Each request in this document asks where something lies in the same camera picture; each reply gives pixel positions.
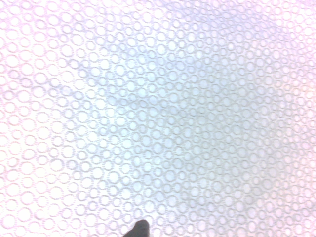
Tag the black garment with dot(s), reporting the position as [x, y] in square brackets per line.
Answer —
[139, 229]

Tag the white circle-patterned bed cover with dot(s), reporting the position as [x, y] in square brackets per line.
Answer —
[172, 111]

